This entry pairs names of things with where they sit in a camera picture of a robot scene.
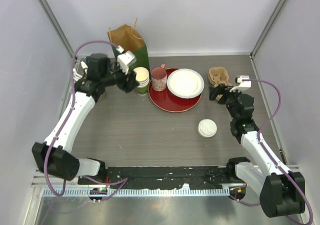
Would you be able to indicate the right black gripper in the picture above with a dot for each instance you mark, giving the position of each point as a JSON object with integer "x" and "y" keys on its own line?
{"x": 220, "y": 90}

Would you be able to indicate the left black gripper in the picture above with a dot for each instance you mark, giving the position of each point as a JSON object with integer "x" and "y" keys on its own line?
{"x": 128, "y": 86}

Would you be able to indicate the green paper cups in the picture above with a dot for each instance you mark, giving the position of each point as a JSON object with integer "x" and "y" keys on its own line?
{"x": 143, "y": 78}

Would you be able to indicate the white plastic cup lid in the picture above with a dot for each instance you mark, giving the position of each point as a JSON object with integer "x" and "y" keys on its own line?
{"x": 207, "y": 128}

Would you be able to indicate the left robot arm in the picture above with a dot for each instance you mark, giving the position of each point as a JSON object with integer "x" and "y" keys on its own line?
{"x": 53, "y": 156}

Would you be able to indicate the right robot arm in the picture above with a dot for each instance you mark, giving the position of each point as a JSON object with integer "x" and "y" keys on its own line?
{"x": 280, "y": 190}

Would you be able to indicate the brown cardboard cup carrier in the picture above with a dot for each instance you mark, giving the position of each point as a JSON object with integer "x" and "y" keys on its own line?
{"x": 217, "y": 76}

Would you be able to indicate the pink floral mug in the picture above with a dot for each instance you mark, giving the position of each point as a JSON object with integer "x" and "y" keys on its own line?
{"x": 159, "y": 78}

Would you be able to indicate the white paper plate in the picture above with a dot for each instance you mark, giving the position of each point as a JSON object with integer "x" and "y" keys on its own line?
{"x": 185, "y": 83}

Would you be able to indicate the red round tray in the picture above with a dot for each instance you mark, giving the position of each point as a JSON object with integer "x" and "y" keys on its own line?
{"x": 168, "y": 102}

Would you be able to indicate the green brown paper bag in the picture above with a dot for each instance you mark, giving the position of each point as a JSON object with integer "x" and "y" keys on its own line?
{"x": 127, "y": 37}

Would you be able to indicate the white plastic cutlery bundle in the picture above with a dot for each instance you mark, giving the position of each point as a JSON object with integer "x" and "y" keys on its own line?
{"x": 80, "y": 72}

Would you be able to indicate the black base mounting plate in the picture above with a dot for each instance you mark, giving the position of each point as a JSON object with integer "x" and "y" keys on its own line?
{"x": 169, "y": 177}

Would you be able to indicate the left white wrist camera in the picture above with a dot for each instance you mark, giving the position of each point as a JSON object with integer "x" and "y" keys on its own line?
{"x": 125, "y": 59}

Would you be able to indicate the white slotted cable duct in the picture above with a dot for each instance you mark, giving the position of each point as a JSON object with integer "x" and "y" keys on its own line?
{"x": 185, "y": 191}

